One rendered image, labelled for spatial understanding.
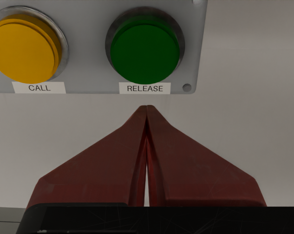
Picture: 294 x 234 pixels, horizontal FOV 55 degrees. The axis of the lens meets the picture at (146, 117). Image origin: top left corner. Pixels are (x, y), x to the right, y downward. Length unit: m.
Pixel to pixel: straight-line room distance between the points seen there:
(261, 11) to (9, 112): 0.29
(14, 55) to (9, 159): 0.25
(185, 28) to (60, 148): 0.25
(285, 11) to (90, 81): 0.19
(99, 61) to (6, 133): 0.23
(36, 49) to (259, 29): 0.20
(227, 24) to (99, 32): 0.15
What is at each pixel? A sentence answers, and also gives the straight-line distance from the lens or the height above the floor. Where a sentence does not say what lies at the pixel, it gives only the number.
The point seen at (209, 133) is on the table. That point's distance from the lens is 0.35.
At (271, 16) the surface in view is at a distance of 0.30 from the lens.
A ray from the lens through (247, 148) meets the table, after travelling 0.38.
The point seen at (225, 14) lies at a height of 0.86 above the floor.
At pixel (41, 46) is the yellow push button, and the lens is 0.17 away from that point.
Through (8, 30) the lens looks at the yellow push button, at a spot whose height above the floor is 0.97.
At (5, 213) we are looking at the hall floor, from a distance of 2.23.
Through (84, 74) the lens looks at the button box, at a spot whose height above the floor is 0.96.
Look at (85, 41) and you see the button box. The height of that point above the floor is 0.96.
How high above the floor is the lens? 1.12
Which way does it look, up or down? 53 degrees down
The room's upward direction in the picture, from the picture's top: 180 degrees clockwise
